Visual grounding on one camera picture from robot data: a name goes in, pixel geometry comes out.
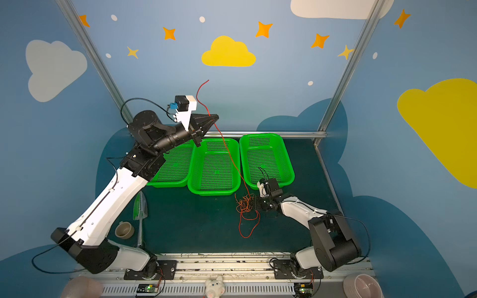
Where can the pink bowl right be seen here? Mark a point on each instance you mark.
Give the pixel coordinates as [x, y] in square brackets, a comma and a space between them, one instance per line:
[362, 286]

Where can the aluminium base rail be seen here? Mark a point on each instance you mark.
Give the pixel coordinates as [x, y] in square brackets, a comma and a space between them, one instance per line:
[245, 275]

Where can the aluminium frame post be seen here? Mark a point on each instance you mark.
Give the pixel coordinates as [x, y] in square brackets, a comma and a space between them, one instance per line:
[86, 41]
[360, 46]

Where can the left green plastic basket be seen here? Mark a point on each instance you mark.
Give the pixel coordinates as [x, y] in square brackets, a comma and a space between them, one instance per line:
[175, 172]

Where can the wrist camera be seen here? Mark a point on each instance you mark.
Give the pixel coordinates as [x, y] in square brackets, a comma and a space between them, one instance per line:
[263, 187]
[183, 107]

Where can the green circuit board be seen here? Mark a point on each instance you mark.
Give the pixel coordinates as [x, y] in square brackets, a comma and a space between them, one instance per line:
[144, 289]
[303, 290]

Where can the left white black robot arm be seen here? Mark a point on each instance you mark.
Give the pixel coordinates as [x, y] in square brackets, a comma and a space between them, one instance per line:
[85, 239]

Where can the left green circuit board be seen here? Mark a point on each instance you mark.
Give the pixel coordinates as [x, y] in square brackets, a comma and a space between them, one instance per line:
[144, 289]

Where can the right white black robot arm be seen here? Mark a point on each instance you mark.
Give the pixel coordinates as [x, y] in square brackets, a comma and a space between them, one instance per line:
[333, 241]

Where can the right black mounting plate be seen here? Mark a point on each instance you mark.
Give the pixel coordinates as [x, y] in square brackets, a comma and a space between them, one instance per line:
[283, 268]

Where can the aluminium frame left post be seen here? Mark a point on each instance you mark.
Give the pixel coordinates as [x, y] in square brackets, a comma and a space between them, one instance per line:
[86, 41]

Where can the green garden trowel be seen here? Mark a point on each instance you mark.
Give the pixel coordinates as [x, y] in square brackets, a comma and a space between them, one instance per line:
[140, 212]

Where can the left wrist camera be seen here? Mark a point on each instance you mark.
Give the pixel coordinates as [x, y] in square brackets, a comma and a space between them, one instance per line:
[183, 107]

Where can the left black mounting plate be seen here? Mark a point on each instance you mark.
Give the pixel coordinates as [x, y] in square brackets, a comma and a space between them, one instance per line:
[167, 269]

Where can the green plastic basket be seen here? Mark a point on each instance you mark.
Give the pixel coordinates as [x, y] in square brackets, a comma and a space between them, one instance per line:
[215, 168]
[265, 156]
[175, 172]

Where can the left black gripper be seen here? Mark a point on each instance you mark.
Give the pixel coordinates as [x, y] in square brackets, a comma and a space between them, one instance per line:
[195, 134]

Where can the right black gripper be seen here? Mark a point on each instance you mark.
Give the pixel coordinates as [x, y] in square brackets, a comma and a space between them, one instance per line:
[264, 202]

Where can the small beige cup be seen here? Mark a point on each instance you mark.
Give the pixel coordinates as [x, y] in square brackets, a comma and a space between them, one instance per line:
[125, 230]

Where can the right green circuit board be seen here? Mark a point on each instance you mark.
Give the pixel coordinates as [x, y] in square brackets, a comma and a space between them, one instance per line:
[303, 290]

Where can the white plush toy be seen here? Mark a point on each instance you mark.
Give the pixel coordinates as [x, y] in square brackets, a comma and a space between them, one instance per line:
[214, 287]

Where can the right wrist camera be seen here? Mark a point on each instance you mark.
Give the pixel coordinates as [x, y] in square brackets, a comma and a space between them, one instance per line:
[263, 187]

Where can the right green plastic basket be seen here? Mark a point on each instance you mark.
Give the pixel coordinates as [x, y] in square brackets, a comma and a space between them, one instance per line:
[265, 156]

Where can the middle green plastic basket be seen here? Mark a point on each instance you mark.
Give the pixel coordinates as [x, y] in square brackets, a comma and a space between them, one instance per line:
[215, 168]

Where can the aluminium frame right post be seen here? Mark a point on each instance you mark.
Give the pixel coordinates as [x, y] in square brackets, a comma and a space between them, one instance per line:
[360, 46]

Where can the black mounting plate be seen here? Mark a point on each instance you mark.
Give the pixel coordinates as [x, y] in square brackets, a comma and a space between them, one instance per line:
[283, 268]
[167, 269]

